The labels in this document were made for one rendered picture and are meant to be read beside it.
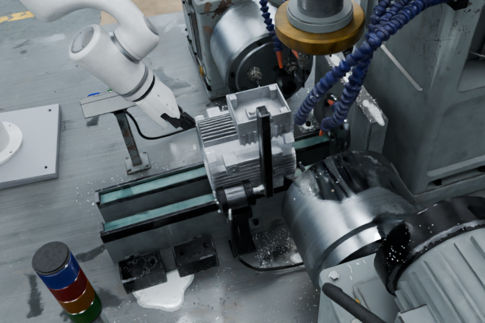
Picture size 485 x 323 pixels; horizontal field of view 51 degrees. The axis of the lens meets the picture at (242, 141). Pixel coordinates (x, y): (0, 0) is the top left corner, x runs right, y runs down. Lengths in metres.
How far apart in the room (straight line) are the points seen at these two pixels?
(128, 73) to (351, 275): 0.56
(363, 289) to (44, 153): 1.09
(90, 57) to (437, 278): 0.69
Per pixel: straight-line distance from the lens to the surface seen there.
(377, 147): 1.15
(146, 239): 1.27
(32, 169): 1.59
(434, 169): 1.30
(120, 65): 1.01
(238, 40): 1.32
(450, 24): 0.99
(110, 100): 1.32
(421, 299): 0.68
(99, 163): 1.56
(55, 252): 0.87
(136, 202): 1.32
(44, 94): 1.88
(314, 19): 0.99
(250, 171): 1.13
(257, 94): 1.17
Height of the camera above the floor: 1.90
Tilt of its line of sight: 47 degrees down
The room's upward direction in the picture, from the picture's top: 6 degrees counter-clockwise
